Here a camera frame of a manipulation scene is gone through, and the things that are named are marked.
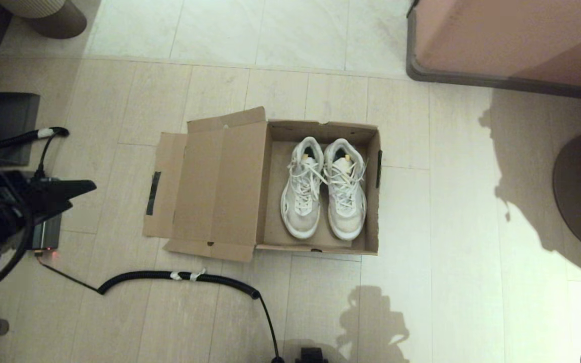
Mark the cardboard shoe box with lid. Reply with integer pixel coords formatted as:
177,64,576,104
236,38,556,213
143,106,383,263

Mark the white lace-up sneaker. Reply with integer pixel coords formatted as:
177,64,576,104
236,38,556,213
280,136,325,239
322,138,368,241

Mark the grey power inverter box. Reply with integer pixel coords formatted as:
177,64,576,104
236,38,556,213
31,214,63,251

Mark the dark grey plastic bin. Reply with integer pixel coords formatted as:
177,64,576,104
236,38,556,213
0,92,41,168

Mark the beige ribbed round pouf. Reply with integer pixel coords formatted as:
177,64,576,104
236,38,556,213
0,0,88,40

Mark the pink sofa with grey base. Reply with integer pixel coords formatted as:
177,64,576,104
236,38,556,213
406,0,581,104

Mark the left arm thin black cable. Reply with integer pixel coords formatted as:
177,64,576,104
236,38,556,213
0,202,34,303

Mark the black corrugated hose with tape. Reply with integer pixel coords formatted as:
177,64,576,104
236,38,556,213
0,127,70,178

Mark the black coiled floor cable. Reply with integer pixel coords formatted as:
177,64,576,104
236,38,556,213
35,251,285,363

